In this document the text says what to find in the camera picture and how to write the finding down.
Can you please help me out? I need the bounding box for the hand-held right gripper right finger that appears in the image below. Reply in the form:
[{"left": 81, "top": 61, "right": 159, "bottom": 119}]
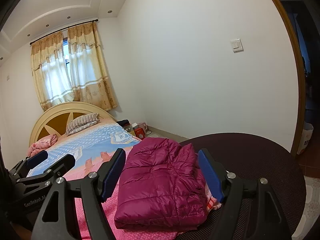
[{"left": 198, "top": 148, "right": 292, "bottom": 240}]

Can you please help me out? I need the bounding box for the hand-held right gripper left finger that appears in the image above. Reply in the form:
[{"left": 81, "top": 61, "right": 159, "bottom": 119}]
[{"left": 31, "top": 148, "right": 126, "bottom": 240}]

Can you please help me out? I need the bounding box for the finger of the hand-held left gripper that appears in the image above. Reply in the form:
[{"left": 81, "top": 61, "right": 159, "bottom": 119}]
[
  {"left": 17, "top": 154, "right": 76, "bottom": 185},
  {"left": 8, "top": 150, "right": 49, "bottom": 181}
]

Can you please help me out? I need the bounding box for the magenta quilted puffer jacket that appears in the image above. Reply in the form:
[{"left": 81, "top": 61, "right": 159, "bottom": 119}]
[{"left": 114, "top": 137, "right": 209, "bottom": 230}]

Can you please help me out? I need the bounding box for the pink floral folded quilt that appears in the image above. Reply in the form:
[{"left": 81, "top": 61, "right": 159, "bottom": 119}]
[{"left": 27, "top": 134, "right": 58, "bottom": 157}]

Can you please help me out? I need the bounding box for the cream wooden bed headboard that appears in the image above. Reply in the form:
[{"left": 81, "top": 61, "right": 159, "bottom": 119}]
[{"left": 29, "top": 102, "right": 117, "bottom": 147}]

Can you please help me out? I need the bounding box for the bed with patterned bedspread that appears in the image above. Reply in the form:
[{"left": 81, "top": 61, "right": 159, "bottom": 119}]
[{"left": 26, "top": 122, "right": 222, "bottom": 240}]

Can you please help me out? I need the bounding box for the striped floral pillow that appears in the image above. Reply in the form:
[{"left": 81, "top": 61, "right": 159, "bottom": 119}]
[{"left": 66, "top": 113, "right": 99, "bottom": 136}]

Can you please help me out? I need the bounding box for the red box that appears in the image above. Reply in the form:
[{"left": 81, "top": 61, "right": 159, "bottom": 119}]
[{"left": 134, "top": 127, "right": 146, "bottom": 141}]

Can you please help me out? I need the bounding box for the white bag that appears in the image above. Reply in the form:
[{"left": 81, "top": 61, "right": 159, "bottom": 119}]
[{"left": 296, "top": 122, "right": 314, "bottom": 155}]

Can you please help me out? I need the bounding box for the window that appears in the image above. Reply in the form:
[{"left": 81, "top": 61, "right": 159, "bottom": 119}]
[{"left": 63, "top": 38, "right": 70, "bottom": 65}]

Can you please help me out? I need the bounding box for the black curtain rod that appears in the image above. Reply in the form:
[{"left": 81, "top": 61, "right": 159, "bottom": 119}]
[{"left": 30, "top": 19, "right": 99, "bottom": 45}]

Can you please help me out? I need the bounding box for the white wall light switch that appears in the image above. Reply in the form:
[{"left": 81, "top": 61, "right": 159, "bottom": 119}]
[{"left": 230, "top": 39, "right": 243, "bottom": 53}]

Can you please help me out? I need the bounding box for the brown wooden door frame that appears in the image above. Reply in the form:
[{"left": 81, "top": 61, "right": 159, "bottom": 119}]
[{"left": 259, "top": 0, "right": 307, "bottom": 158}]

